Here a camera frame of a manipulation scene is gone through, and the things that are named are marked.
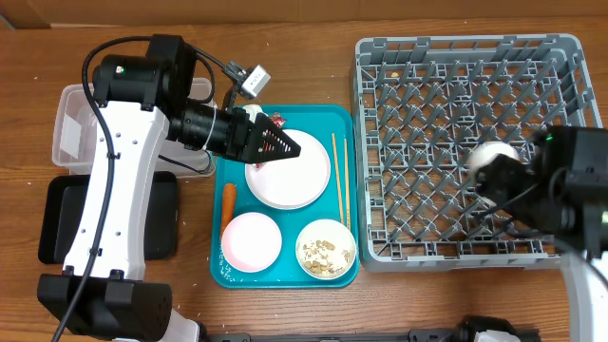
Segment red snack wrapper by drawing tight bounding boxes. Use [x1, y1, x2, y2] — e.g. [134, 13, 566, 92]
[256, 112, 286, 169]

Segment white plastic cup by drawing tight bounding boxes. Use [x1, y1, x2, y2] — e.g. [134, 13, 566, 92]
[468, 142, 524, 207]

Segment grey dishwasher rack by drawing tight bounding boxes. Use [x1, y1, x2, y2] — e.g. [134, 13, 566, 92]
[353, 34, 601, 273]

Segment black waste tray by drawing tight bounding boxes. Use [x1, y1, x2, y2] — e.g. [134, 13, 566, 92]
[38, 171, 179, 264]

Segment white tissue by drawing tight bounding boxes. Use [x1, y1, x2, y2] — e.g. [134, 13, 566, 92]
[242, 104, 263, 123]

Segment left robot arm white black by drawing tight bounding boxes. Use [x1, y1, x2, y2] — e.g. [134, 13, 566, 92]
[37, 34, 300, 341]

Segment large white plate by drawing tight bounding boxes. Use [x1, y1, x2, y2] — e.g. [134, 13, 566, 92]
[245, 129, 331, 210]

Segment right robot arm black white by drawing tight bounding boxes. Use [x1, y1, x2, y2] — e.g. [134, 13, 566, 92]
[468, 125, 607, 341]

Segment clear plastic bin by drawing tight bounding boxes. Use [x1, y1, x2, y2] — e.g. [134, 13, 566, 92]
[51, 84, 216, 178]

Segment orange carrot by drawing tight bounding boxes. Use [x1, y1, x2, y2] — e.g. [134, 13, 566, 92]
[219, 183, 238, 237]

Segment pink bowl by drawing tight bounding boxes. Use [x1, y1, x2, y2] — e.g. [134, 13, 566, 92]
[220, 212, 282, 273]

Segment teal plastic tray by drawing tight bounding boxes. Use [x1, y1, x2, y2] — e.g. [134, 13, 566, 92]
[209, 104, 359, 289]

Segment wooden chopstick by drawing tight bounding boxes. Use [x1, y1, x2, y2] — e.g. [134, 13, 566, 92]
[343, 138, 352, 231]
[332, 133, 345, 224]

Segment cream bowl with food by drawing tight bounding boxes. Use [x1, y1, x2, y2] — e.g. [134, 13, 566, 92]
[295, 218, 357, 280]

